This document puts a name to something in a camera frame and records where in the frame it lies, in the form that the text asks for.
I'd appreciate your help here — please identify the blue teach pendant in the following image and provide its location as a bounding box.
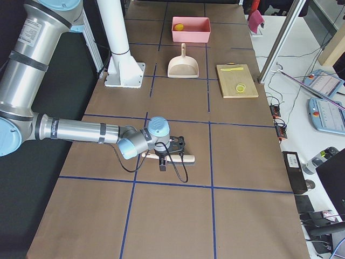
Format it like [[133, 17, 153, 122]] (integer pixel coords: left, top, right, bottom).
[[303, 69, 344, 98], [308, 98, 344, 135]]

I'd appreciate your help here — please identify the magenta cloth on stand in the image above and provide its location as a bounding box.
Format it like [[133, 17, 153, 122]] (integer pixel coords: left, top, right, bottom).
[[248, 10, 264, 33]]

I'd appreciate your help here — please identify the near blue teach pendant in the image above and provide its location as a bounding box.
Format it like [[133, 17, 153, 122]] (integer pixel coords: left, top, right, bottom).
[[308, 98, 344, 135]]

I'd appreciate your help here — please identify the bamboo cutting board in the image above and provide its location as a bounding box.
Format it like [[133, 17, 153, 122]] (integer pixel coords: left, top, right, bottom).
[[216, 64, 259, 98]]

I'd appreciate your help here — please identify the far blue teach pendant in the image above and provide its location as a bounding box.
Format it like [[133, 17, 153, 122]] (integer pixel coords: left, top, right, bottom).
[[303, 69, 344, 98]]

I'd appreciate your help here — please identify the orange black electronics module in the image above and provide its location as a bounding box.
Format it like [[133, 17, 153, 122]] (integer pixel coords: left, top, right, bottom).
[[270, 104, 281, 118]]

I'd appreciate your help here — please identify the pink plastic bin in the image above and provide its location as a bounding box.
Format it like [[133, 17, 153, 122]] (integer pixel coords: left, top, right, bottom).
[[171, 16, 211, 43]]

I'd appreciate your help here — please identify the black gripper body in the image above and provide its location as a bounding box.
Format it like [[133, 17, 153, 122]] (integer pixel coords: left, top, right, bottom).
[[154, 144, 173, 162]]

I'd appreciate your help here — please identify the white pillar mount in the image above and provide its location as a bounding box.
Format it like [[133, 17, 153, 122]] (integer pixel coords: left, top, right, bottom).
[[97, 0, 146, 88]]

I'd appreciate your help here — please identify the black box with label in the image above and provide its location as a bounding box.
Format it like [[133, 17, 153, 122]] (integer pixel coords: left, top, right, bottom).
[[282, 151, 307, 195]]

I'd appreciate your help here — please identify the lemon slice front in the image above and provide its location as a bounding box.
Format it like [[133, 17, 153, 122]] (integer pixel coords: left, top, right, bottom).
[[235, 83, 246, 93]]

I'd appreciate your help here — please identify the yellow toy lemon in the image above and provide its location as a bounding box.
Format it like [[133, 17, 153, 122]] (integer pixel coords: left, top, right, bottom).
[[174, 23, 184, 31]]

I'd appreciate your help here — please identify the beige plastic dustpan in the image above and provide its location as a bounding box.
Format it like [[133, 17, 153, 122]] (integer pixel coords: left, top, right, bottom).
[[167, 43, 199, 78]]

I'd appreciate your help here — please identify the aluminium frame post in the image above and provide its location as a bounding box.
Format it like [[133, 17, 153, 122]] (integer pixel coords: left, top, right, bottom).
[[258, 0, 306, 84]]

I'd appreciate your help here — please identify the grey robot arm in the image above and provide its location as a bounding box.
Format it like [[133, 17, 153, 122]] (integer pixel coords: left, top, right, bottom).
[[1, 1, 97, 175]]

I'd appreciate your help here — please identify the yellow-green plastic knife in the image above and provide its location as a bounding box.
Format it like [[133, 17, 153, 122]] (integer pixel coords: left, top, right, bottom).
[[220, 67, 244, 72]]

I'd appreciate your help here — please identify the wooden hand brush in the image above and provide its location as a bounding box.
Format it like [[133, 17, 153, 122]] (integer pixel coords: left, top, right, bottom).
[[141, 153, 195, 166]]

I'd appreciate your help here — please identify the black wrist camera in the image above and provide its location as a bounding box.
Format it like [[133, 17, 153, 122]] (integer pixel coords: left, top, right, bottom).
[[169, 136, 185, 153]]

